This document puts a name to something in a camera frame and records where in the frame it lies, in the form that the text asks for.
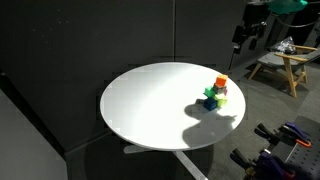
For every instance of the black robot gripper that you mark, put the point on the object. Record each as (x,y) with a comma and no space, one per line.
(254,20)

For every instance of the blue building block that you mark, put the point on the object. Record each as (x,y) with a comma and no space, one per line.
(210,104)

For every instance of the orange building block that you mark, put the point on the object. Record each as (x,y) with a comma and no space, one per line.
(221,80)

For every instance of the pink building block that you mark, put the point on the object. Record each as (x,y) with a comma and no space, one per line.
(226,91)

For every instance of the grey building block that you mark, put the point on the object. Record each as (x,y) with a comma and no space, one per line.
(219,89)

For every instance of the green building block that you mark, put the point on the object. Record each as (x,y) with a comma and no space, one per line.
(209,92)

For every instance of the yellow-green building block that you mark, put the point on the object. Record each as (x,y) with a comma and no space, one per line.
(221,99)

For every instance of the wooden armchair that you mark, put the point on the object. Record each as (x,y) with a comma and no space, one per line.
(288,61)

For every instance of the purple orange clamp upper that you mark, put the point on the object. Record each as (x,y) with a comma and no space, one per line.
(288,133)

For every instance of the purple clamp lower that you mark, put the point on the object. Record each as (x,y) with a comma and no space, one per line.
(265,167)

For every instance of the perforated metal plate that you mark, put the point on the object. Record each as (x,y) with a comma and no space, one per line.
(305,162)

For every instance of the white table base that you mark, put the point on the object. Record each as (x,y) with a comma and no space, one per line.
(180,155)

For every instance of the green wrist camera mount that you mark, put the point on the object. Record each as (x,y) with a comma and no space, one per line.
(286,6)

